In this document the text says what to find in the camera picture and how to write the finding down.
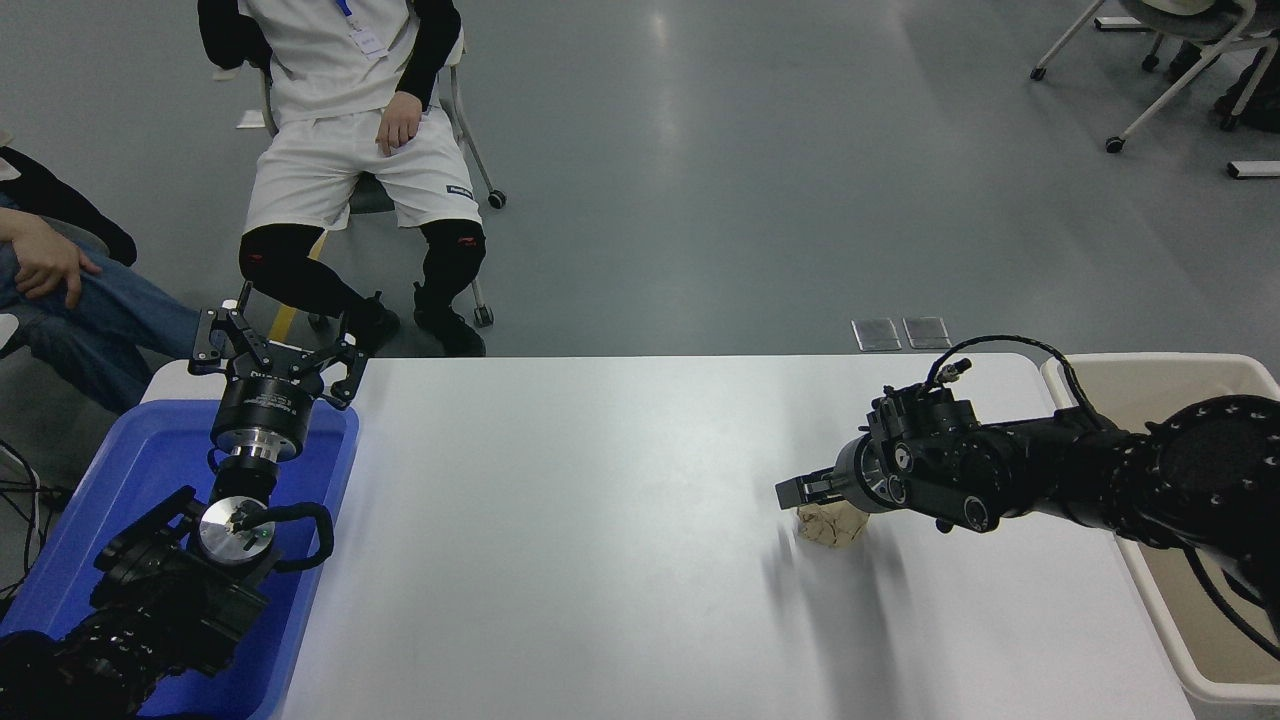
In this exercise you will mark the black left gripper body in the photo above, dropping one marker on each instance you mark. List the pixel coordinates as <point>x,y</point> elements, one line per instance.
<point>265,400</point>

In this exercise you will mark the blue plastic tray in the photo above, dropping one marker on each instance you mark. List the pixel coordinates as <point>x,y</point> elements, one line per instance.
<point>150,450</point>

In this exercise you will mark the wheeled office chair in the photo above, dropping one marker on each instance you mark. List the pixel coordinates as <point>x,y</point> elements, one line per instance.
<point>1180,20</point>
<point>372,197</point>

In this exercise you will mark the person's forearm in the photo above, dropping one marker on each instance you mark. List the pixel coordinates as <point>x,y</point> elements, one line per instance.
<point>8,232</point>
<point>425,60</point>

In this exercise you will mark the white flat bar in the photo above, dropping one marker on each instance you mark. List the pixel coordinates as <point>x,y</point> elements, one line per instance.
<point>1253,169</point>
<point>1110,23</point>

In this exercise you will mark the tan paper ball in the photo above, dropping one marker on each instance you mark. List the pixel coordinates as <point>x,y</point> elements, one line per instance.
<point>830,528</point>

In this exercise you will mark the large pale bin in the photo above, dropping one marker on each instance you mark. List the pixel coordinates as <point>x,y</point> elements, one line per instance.
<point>1200,650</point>

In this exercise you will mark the person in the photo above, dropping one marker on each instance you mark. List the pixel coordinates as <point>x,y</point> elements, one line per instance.
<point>1255,100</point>
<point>100,330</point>
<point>330,170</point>

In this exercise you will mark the silver floor plate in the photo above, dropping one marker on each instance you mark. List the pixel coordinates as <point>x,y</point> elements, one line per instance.
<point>876,334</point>
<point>927,332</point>

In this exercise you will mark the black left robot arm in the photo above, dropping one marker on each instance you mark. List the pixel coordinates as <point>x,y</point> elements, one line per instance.
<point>150,600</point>

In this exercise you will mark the person's hand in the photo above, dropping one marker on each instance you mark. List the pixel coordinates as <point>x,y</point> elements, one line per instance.
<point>48,262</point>
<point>398,125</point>

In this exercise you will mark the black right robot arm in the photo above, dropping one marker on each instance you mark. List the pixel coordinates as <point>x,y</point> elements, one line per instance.
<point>1200,470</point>

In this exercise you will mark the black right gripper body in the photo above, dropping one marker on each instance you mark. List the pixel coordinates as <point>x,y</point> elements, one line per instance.
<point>850,475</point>

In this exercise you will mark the grey chair seat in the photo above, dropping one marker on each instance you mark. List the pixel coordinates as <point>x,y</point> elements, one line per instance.
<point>88,238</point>

